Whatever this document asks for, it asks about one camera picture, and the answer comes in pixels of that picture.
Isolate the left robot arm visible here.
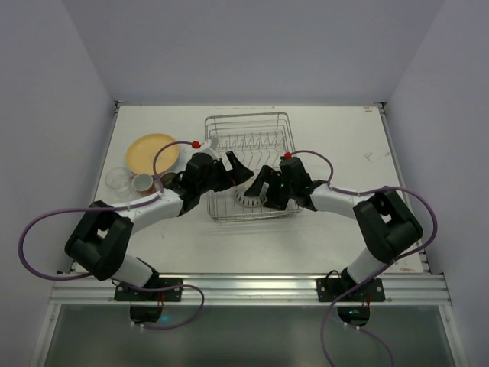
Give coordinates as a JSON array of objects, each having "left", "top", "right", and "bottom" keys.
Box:
[{"left": 65, "top": 151, "right": 254, "bottom": 288}]

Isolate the white striped bowl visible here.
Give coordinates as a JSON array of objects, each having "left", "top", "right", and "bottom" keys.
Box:
[{"left": 235, "top": 187, "right": 265, "bottom": 208}]

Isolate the white brown cup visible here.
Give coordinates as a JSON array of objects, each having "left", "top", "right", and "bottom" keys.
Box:
[{"left": 160, "top": 172, "right": 177, "bottom": 188}]

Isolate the aluminium mounting rail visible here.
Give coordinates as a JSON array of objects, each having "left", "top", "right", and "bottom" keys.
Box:
[{"left": 49, "top": 273, "right": 451, "bottom": 306}]

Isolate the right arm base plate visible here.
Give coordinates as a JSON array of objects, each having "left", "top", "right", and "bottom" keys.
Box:
[{"left": 316, "top": 277, "right": 387, "bottom": 303}]

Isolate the yellow plate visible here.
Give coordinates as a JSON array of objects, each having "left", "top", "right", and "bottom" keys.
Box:
[{"left": 125, "top": 133, "right": 180, "bottom": 174}]

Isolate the clear glass tumbler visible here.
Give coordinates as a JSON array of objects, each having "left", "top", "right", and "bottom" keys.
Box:
[{"left": 104, "top": 167, "right": 132, "bottom": 199}]

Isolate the wire dish rack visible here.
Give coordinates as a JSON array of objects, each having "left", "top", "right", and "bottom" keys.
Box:
[{"left": 205, "top": 112, "right": 302, "bottom": 222}]

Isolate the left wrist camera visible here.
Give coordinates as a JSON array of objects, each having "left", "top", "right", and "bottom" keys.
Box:
[{"left": 198, "top": 136, "right": 219, "bottom": 160}]

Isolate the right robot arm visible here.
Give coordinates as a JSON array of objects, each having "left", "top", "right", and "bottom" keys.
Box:
[{"left": 244, "top": 158, "right": 423, "bottom": 297}]

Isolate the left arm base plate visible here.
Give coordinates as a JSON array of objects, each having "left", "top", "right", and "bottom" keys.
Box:
[{"left": 114, "top": 277, "right": 183, "bottom": 302}]

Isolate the pink mug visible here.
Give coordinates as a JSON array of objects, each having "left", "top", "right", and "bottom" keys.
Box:
[{"left": 131, "top": 174, "right": 157, "bottom": 196}]

